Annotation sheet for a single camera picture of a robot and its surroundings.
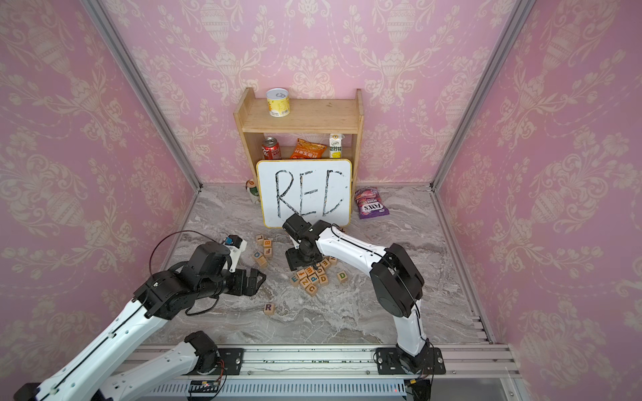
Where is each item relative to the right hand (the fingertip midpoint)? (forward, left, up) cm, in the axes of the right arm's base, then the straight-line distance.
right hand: (298, 263), depth 86 cm
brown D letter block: (-4, -8, -5) cm, 10 cm away
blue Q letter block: (+7, +16, -5) cm, 18 cm away
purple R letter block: (-13, +10, -6) cm, 17 cm away
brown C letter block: (-7, -4, -5) cm, 10 cm away
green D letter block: (-3, -15, -6) cm, 17 cm away
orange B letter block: (+12, +13, -5) cm, 18 cm away
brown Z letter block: (-5, -2, -5) cm, 7 cm away
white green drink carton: (+34, -15, +24) cm, 44 cm away
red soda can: (+33, +8, +24) cm, 42 cm away
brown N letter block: (+3, -12, -5) cm, 13 cm away
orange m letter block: (-1, -3, -5) cm, 6 cm away
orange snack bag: (+41, -4, +18) cm, 44 cm away
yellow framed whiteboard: (+25, -8, +11) cm, 28 cm away
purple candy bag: (+29, -30, -5) cm, 42 cm away
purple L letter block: (+14, +16, -6) cm, 23 cm away
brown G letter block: (-1, -7, -5) cm, 9 cm away
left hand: (-10, +11, +12) cm, 19 cm away
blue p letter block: (-3, -5, -6) cm, 8 cm away
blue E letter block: (-3, +2, -5) cm, 7 cm away
